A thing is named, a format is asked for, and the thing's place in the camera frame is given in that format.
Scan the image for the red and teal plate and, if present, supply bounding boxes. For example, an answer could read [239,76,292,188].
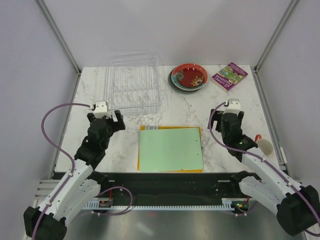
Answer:
[170,63,209,92]

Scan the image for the small dark red plate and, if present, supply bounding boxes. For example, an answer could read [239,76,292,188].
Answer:
[176,67,205,88]

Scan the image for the grey-green plate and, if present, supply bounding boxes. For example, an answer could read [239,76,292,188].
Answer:
[167,70,206,95]

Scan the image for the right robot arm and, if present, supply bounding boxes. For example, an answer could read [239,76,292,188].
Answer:
[208,105,320,236]

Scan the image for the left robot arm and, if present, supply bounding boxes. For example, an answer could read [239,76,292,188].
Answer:
[23,110,126,240]

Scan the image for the orange folder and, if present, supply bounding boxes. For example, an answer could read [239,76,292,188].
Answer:
[136,125,204,173]

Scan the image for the orange plastic cup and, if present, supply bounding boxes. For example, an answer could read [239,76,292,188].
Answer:
[254,134,274,156]

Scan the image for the purple book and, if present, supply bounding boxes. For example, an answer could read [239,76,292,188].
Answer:
[210,62,248,92]

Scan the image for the light green cutting board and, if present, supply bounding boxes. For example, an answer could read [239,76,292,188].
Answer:
[138,127,204,173]

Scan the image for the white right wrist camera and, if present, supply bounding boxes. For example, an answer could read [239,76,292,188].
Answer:
[223,98,241,115]

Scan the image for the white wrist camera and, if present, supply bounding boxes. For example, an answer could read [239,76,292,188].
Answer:
[89,100,112,119]
[223,98,241,115]

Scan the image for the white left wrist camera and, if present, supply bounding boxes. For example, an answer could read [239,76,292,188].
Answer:
[89,100,112,119]

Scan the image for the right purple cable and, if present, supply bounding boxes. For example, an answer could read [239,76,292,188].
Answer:
[207,101,320,236]

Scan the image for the purple cable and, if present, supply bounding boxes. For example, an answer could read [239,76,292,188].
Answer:
[207,101,320,236]
[31,102,133,240]

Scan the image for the white wire dish rack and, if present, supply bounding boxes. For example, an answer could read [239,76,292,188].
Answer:
[104,51,164,116]

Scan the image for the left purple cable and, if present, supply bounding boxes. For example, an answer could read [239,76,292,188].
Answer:
[31,102,133,240]

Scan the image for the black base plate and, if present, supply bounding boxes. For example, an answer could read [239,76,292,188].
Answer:
[89,171,260,206]

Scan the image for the white cable duct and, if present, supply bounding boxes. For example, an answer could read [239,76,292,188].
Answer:
[82,198,246,211]

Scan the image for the aluminium front rail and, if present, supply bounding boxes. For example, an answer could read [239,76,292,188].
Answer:
[35,179,60,200]

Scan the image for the left aluminium frame post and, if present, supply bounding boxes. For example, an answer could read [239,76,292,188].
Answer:
[35,0,82,76]

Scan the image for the aluminium frame post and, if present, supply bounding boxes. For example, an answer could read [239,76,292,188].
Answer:
[35,0,82,76]
[253,0,300,74]

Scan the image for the right aluminium frame post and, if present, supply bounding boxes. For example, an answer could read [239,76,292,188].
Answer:
[253,0,300,74]

